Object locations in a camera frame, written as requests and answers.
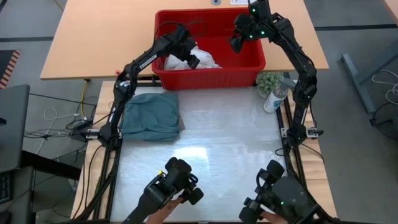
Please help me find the black cable bundle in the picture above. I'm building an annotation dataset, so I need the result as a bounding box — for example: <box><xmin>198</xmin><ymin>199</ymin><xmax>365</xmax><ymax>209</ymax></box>
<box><xmin>24</xmin><ymin>127</ymin><xmax>72</xmax><ymax>139</ymax></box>

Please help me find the black aluminium table frame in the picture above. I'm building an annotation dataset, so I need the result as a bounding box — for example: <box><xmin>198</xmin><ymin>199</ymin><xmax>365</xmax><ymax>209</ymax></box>
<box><xmin>73</xmin><ymin>81</ymin><xmax>340</xmax><ymax>224</ymax></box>

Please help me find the light wooden desk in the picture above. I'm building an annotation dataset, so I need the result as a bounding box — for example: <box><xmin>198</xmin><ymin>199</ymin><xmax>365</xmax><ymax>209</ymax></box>
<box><xmin>40</xmin><ymin>0</ymin><xmax>330</xmax><ymax>81</ymax></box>

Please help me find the small potted succulent plant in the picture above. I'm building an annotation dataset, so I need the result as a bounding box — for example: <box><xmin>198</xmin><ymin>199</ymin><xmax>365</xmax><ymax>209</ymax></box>
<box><xmin>255</xmin><ymin>72</ymin><xmax>284</xmax><ymax>99</ymax></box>

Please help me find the white looped cable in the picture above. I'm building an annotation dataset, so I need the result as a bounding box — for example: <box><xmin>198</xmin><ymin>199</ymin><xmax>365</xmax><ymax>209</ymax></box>
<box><xmin>43</xmin><ymin>107</ymin><xmax>82</xmax><ymax>123</ymax></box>

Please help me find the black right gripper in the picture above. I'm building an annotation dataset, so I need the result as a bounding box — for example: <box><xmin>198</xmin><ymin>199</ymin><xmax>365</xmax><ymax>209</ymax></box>
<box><xmin>229</xmin><ymin>14</ymin><xmax>261</xmax><ymax>54</ymax></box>

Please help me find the white garment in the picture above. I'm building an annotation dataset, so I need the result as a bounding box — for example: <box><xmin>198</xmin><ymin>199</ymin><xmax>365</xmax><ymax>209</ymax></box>
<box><xmin>164</xmin><ymin>45</ymin><xmax>222</xmax><ymax>71</ymax></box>

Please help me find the clear spray bottle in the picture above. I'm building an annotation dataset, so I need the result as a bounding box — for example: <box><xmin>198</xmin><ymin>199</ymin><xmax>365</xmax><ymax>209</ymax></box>
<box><xmin>263</xmin><ymin>78</ymin><xmax>299</xmax><ymax>114</ymax></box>

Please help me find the red plastic laundry bin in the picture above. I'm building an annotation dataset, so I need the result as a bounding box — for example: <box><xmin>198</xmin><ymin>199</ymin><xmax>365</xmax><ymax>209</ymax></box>
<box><xmin>151</xmin><ymin>7</ymin><xmax>266</xmax><ymax>91</ymax></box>

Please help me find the black side stand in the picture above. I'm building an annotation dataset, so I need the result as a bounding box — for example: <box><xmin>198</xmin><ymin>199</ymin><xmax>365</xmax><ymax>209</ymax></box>
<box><xmin>20</xmin><ymin>151</ymin><xmax>81</xmax><ymax>181</ymax></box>

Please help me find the teal grey shirt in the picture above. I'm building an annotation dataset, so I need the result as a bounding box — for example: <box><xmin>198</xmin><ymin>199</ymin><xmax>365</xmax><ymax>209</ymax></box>
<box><xmin>119</xmin><ymin>92</ymin><xmax>186</xmax><ymax>143</ymax></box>

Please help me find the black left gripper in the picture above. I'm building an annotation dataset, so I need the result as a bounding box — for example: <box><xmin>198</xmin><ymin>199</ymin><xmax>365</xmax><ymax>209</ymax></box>
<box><xmin>167</xmin><ymin>24</ymin><xmax>201</xmax><ymax>70</ymax></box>

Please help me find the grey metal desk leg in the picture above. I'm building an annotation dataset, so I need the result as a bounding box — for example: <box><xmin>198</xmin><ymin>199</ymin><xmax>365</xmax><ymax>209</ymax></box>
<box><xmin>341</xmin><ymin>46</ymin><xmax>398</xmax><ymax>113</ymax></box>

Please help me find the yellow cable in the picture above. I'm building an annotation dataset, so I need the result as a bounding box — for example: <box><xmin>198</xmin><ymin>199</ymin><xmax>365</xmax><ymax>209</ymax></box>
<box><xmin>80</xmin><ymin>79</ymin><xmax>90</xmax><ymax>118</ymax></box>

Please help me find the grey laptop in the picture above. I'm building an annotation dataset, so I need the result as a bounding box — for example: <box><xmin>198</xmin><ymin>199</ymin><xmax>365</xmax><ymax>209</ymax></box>
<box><xmin>0</xmin><ymin>83</ymin><xmax>31</xmax><ymax>174</ymax></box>

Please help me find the dark keyboard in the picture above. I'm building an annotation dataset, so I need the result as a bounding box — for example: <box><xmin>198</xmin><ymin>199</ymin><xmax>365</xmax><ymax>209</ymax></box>
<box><xmin>0</xmin><ymin>172</ymin><xmax>14</xmax><ymax>205</ymax></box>

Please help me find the white floor cable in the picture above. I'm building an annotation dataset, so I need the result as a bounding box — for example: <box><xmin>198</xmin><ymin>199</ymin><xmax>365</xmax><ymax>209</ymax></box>
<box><xmin>371</xmin><ymin>68</ymin><xmax>398</xmax><ymax>105</ymax></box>

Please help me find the person's hand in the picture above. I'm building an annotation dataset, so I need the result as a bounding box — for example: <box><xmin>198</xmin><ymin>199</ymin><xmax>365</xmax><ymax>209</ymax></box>
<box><xmin>259</xmin><ymin>211</ymin><xmax>290</xmax><ymax>224</ymax></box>
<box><xmin>146</xmin><ymin>197</ymin><xmax>187</xmax><ymax>224</ymax></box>

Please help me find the black orange striped mat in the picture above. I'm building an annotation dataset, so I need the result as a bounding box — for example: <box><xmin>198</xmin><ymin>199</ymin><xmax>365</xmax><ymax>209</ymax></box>
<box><xmin>0</xmin><ymin>49</ymin><xmax>21</xmax><ymax>90</ymax></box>

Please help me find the black floor cable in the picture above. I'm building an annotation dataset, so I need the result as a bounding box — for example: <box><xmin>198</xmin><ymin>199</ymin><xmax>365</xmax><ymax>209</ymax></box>
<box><xmin>369</xmin><ymin>102</ymin><xmax>398</xmax><ymax>141</ymax></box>

